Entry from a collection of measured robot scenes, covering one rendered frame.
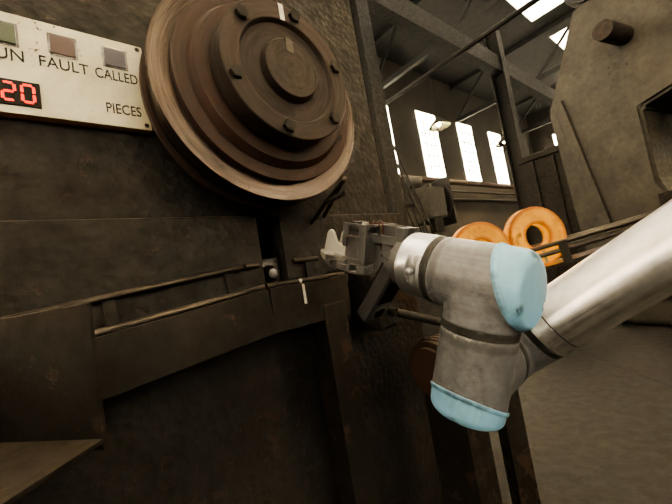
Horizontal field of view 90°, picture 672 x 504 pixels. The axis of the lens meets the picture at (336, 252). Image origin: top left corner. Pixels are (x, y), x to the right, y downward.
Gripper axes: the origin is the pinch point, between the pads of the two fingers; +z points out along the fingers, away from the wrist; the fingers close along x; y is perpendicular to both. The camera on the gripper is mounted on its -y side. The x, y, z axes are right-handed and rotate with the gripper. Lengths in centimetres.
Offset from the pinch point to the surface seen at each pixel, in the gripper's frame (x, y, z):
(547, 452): -82, -72, -20
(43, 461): 41.7, -8.9, -19.2
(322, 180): -8.0, 14.5, 12.5
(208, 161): 17.4, 16.7, 13.2
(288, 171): 1.9, 15.8, 11.1
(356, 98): -40, 43, 38
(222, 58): 15.7, 33.4, 9.8
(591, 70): -269, 106, 37
